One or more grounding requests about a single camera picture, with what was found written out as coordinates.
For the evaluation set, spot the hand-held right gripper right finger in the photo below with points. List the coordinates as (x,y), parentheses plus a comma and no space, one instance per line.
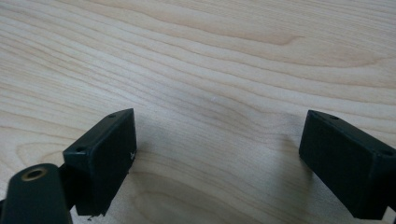
(345,161)

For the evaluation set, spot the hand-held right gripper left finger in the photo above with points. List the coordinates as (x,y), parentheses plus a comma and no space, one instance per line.
(106,161)

